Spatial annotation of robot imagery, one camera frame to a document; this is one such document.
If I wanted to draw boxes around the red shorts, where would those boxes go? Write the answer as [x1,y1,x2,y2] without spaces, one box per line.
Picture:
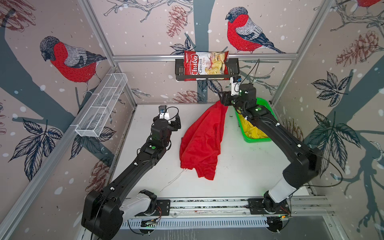
[180,102,228,181]

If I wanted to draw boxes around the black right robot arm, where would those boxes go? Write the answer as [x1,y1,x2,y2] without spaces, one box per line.
[219,84,322,213]

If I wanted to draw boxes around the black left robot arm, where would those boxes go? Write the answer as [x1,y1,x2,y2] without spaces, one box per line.
[81,116,181,240]

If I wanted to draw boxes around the yellow shorts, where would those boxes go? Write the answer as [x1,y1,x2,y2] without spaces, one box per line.
[236,113,269,143]

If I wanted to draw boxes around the green plastic basket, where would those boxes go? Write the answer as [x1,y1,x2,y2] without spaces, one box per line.
[232,97,277,143]

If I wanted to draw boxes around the red chips bag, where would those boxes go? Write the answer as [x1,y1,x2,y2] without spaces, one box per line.
[184,51,229,81]

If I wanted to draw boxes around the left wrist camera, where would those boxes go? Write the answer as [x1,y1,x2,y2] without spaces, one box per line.
[158,105,170,120]

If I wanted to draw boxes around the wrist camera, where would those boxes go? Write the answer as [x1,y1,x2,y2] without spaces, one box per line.
[230,76,242,96]
[158,105,170,120]

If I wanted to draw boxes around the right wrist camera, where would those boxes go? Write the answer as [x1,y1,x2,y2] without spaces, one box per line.
[230,76,242,96]

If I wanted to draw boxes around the black wall shelf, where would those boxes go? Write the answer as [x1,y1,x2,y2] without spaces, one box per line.
[175,58,240,81]

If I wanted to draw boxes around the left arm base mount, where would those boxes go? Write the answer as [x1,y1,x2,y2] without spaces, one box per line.
[137,190,171,217]

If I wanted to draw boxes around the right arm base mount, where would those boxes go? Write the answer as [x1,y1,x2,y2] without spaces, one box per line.
[246,192,291,215]

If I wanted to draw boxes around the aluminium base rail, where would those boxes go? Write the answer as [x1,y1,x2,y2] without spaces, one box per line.
[86,195,332,220]

